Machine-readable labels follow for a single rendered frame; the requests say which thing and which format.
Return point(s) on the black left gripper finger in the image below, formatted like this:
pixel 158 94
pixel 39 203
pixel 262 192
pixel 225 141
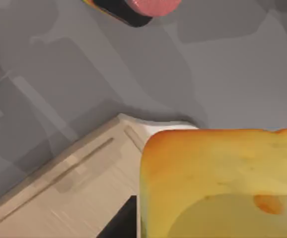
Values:
pixel 126 221

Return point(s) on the pale wooden board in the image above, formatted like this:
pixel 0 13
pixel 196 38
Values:
pixel 66 191

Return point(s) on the black flat block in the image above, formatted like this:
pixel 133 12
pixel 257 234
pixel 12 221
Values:
pixel 123 12

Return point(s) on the pink round block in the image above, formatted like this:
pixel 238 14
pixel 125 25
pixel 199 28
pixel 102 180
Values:
pixel 153 6

